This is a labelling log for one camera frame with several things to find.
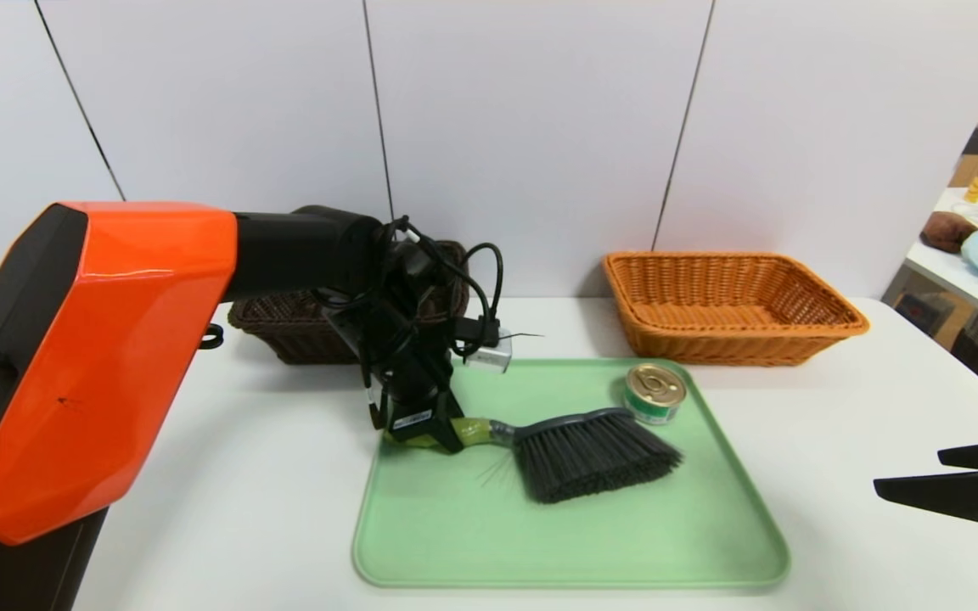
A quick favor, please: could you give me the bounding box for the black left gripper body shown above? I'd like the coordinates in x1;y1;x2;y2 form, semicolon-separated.
385;352;455;442

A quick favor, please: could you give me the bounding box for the green handled black bristle brush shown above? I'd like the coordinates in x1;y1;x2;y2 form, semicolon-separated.
383;407;683;504

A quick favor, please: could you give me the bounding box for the dark brown wicker basket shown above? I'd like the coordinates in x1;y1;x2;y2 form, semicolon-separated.
228;240;470;366

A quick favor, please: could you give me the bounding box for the orange wicker basket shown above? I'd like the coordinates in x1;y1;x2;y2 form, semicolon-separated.
601;251;870;367

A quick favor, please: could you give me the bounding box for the light green plastic tray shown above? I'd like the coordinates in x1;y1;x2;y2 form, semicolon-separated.
351;358;791;589

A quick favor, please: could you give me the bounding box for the gold lid tin can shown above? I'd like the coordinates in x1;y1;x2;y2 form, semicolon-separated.
623;363;687;425

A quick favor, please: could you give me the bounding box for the brown round object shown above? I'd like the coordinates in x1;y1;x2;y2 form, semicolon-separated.
920;210;978;254

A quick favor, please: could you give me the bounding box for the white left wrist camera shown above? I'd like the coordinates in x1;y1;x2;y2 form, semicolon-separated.
464;329;513;374

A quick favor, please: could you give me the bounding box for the black left camera cable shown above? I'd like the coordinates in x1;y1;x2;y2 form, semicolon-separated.
453;243;504;350

